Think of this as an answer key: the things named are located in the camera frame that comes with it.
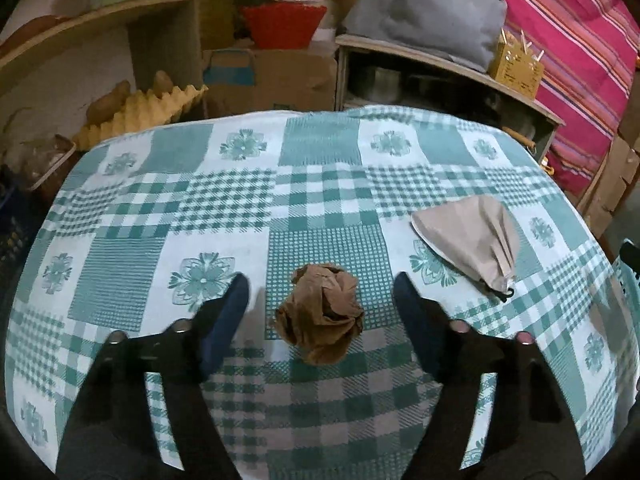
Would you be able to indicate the beige face mask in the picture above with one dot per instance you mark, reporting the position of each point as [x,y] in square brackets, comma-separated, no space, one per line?
[470,235]

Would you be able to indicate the brown paper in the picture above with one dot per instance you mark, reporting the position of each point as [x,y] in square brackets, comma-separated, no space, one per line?
[320,315]

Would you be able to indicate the brown cardboard box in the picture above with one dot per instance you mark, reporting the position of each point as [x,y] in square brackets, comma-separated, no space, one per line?
[290,80]

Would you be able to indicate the yellow egg carton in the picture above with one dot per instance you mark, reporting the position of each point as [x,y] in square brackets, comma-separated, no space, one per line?
[140,115]

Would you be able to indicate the pink striped blanket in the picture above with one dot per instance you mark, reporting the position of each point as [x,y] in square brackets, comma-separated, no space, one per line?
[575,35]

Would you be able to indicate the green checked tablecloth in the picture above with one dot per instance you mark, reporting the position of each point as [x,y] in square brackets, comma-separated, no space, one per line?
[320,200]

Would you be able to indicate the wooden side shelf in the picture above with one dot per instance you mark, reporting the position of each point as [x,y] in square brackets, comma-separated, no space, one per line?
[400,55]

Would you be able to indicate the light blue perforated basket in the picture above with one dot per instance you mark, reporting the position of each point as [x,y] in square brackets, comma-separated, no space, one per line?
[631,280]

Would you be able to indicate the wooden shelf unit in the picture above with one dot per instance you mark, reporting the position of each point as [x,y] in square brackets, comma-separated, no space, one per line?
[100,15]

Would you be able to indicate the dark blue plastic crate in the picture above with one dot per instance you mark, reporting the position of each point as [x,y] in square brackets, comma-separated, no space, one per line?
[12,220]

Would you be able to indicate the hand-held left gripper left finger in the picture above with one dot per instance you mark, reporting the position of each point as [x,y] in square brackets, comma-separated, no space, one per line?
[227,320]

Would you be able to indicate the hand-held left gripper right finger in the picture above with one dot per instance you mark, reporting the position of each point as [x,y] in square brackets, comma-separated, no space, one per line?
[417,325]

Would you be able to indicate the red plastic basket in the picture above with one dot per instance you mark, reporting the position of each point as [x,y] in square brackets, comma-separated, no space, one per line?
[285,25]

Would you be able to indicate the cardboard panel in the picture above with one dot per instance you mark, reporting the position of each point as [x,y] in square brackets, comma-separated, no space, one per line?
[615,175]

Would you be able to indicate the potato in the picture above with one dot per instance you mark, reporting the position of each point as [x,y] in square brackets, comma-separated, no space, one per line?
[107,102]
[161,84]

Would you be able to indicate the grey pillow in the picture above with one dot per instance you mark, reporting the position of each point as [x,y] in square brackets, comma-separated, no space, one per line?
[430,10]

